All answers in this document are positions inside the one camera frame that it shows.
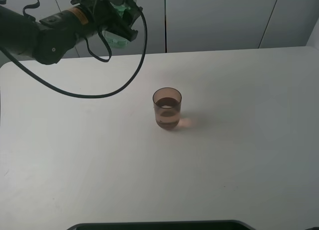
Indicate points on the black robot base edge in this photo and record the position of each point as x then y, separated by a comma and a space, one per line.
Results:
183, 225

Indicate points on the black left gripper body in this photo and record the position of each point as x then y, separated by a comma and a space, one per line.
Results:
101, 11

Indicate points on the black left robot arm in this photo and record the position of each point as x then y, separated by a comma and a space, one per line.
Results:
47, 40

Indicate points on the green transparent water bottle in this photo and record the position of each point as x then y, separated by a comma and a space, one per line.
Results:
114, 40

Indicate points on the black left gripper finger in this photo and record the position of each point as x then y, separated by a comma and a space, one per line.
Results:
132, 12
120, 28

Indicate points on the pink translucent plastic cup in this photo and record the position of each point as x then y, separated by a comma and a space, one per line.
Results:
167, 106

